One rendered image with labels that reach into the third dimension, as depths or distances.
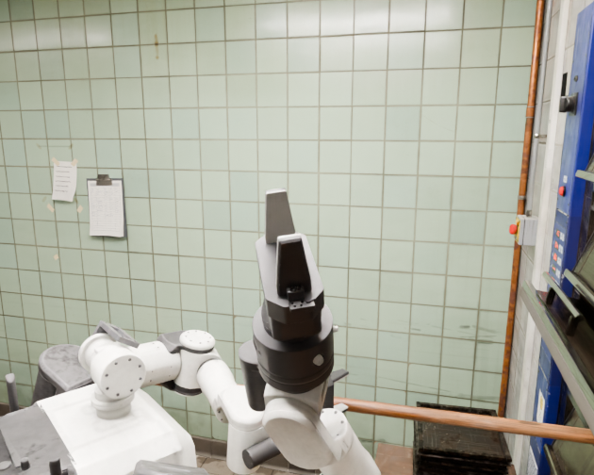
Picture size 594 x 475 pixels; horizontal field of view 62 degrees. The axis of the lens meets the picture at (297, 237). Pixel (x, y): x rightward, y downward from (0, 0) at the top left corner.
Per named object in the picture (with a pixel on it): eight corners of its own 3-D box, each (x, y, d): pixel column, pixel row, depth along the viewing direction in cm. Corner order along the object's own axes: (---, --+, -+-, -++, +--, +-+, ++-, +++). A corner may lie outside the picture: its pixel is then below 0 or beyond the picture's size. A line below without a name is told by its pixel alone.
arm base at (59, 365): (101, 442, 95) (37, 459, 87) (80, 396, 103) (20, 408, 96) (119, 382, 90) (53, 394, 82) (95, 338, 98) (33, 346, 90)
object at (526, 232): (533, 240, 193) (536, 215, 191) (538, 246, 183) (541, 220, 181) (513, 239, 195) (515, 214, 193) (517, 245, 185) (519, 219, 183)
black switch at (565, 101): (569, 116, 140) (574, 76, 137) (575, 115, 134) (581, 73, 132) (555, 116, 141) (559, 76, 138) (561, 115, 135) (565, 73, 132)
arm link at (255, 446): (265, 432, 102) (217, 454, 94) (268, 387, 98) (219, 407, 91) (300, 466, 93) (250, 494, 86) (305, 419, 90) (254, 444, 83)
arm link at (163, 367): (183, 368, 121) (93, 390, 104) (192, 319, 118) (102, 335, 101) (211, 392, 113) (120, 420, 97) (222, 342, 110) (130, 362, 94)
